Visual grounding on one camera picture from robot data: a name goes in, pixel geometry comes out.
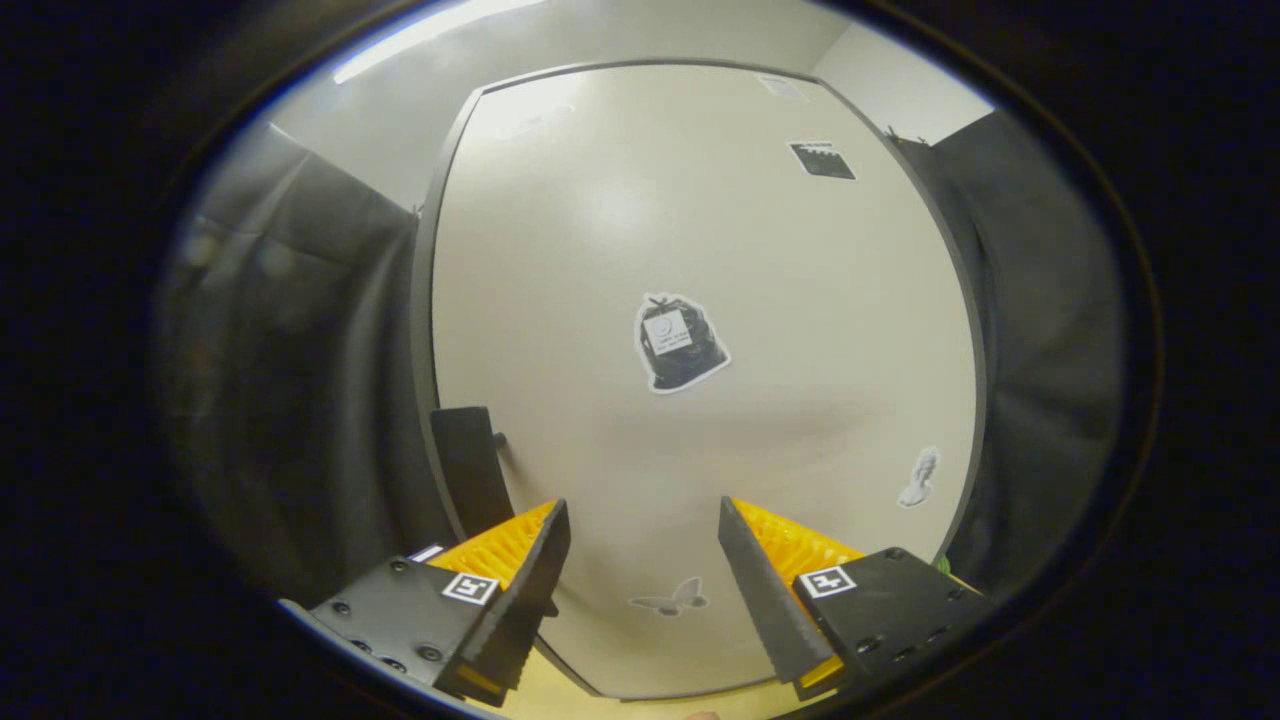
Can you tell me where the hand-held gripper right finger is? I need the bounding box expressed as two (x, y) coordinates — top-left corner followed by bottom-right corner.
(717, 496), (997, 702)

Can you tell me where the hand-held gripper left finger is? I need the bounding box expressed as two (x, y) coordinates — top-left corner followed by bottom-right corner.
(280, 498), (573, 709)

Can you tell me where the black door handle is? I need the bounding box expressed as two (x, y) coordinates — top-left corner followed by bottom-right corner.
(430, 405), (517, 542)

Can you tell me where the grey shoe cabinet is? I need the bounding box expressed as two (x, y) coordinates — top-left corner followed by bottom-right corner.
(409, 57), (992, 703)

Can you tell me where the white shoe cabinet door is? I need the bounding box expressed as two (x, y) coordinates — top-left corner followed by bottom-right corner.
(430, 65), (979, 699)

